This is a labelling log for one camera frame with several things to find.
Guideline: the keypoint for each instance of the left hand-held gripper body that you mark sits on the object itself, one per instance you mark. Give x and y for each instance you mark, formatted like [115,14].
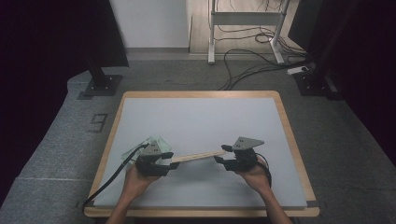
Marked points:
[149,161]

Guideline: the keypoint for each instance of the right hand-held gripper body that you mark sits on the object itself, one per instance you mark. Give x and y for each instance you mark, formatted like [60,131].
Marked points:
[244,158]

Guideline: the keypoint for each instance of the pale green cloth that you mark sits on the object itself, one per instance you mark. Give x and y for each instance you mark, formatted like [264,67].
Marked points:
[162,142]

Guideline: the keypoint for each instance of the white caterpillar picture book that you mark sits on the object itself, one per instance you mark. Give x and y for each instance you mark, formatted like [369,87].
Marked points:
[199,156]

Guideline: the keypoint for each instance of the person's right hand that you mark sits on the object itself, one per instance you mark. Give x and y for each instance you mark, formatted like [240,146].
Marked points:
[257,177]

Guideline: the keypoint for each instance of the person's left hand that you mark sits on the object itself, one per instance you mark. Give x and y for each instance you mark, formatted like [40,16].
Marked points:
[138,183]

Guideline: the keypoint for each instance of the wooden table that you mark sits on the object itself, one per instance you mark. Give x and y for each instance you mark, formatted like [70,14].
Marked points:
[199,94]

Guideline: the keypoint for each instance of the grey floor socket plate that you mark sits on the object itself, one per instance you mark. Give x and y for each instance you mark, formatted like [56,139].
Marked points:
[98,122]

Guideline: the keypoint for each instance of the white power strip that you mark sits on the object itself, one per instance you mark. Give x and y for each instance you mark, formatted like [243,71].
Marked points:
[297,70]

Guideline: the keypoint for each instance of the black curtain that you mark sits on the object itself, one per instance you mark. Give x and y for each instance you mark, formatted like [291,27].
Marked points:
[46,46]
[367,62]

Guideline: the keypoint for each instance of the black table corner bracket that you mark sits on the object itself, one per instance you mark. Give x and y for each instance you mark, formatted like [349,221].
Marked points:
[85,204]
[316,204]

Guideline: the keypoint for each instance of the black stand with base plate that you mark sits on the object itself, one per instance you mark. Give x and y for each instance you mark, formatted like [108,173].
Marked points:
[314,81]
[101,82]

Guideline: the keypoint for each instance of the white desk frame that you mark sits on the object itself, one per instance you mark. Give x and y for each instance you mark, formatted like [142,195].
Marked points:
[246,18]

